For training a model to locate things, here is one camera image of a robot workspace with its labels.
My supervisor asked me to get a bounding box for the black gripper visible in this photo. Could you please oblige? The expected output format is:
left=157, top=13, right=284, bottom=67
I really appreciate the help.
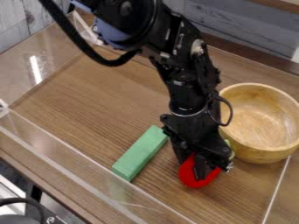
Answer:
left=160, top=114, right=224, bottom=181

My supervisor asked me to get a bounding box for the red toy radish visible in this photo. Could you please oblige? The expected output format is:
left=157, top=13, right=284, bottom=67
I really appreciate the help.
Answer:
left=177, top=139, right=236, bottom=189

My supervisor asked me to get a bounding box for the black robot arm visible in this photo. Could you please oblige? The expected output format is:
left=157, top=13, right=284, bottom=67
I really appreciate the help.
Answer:
left=70, top=0, right=232, bottom=182

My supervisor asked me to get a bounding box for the green rectangular block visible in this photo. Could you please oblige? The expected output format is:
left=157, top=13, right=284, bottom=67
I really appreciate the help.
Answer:
left=111, top=125, right=168, bottom=182

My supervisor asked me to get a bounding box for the wooden bowl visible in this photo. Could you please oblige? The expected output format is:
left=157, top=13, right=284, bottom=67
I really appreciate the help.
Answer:
left=218, top=83, right=299, bottom=164

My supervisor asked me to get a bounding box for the clear acrylic tray wall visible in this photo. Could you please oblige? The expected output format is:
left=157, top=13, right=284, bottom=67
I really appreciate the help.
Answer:
left=0, top=100, right=194, bottom=224

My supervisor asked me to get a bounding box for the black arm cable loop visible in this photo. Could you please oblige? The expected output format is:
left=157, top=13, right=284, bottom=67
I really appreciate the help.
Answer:
left=37, top=0, right=141, bottom=67

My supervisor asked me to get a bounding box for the black metal table bracket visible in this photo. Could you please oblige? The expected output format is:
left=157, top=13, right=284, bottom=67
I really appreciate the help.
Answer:
left=23, top=184, right=66, bottom=224

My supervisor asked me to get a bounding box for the clear acrylic corner bracket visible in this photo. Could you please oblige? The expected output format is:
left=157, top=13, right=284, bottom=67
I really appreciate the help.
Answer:
left=71, top=11, right=102, bottom=46

